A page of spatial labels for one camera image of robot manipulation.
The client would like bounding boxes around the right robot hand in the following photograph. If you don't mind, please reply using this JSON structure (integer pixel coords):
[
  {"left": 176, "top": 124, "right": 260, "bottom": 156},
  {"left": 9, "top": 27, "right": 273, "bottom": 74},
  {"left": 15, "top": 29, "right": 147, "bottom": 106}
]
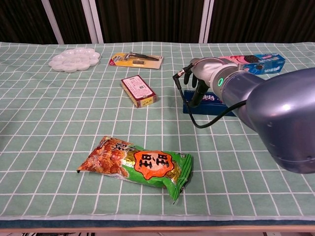
[{"left": 184, "top": 57, "right": 237, "bottom": 108}]

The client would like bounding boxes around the blue glasses case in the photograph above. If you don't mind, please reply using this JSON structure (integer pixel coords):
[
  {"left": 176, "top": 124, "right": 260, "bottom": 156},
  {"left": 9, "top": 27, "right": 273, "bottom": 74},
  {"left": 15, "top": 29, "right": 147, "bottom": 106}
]
[{"left": 183, "top": 89, "right": 237, "bottom": 117}]

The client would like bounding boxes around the blue pink cookie box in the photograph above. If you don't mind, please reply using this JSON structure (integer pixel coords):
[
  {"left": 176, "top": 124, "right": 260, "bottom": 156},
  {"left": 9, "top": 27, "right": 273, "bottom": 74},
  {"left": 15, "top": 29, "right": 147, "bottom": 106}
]
[{"left": 219, "top": 53, "right": 286, "bottom": 76}]

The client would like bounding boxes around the small red carton box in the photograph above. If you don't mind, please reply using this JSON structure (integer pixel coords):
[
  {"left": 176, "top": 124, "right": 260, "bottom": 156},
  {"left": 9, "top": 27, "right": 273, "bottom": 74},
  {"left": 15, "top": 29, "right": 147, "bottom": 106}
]
[{"left": 120, "top": 74, "right": 158, "bottom": 109}]

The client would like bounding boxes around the razor in yellow blister pack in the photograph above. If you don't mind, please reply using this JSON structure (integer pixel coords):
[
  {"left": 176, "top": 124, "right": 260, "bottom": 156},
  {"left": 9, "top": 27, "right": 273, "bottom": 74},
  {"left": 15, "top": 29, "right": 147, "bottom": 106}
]
[{"left": 109, "top": 52, "right": 164, "bottom": 70}]

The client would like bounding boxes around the dark pleated curtain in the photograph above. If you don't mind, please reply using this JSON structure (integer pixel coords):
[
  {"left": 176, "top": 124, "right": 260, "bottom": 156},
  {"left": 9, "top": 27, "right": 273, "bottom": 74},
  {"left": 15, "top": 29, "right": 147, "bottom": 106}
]
[{"left": 0, "top": 0, "right": 315, "bottom": 45}]

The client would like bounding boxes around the green orange snack bag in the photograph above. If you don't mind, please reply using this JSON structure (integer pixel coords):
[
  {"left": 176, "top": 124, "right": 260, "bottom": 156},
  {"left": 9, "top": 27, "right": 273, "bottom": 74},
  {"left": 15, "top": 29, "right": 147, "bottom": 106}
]
[{"left": 77, "top": 136, "right": 193, "bottom": 205}]

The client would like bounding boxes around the white flower-shaped palette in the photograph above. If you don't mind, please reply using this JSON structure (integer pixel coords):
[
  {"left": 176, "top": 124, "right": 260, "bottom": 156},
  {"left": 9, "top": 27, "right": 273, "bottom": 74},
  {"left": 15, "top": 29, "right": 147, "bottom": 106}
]
[{"left": 48, "top": 47, "right": 101, "bottom": 73}]

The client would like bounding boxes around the green checked tablecloth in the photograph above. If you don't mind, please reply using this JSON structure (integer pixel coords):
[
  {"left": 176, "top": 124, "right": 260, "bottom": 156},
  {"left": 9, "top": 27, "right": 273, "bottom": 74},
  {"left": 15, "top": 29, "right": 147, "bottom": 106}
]
[{"left": 0, "top": 41, "right": 315, "bottom": 221}]

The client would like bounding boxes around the white aluminium frame post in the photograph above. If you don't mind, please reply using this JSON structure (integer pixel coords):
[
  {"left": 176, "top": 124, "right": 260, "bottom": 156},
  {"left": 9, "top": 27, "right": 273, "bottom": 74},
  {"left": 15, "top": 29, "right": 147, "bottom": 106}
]
[
  {"left": 198, "top": 0, "right": 214, "bottom": 44},
  {"left": 41, "top": 0, "right": 64, "bottom": 45},
  {"left": 81, "top": 0, "right": 104, "bottom": 44}
]

